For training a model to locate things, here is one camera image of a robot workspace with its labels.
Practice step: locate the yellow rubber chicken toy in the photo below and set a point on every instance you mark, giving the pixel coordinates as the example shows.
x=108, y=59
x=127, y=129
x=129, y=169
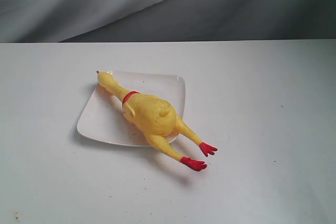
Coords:
x=156, y=119

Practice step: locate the white square plate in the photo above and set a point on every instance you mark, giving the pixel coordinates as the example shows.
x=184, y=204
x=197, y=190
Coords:
x=102, y=118

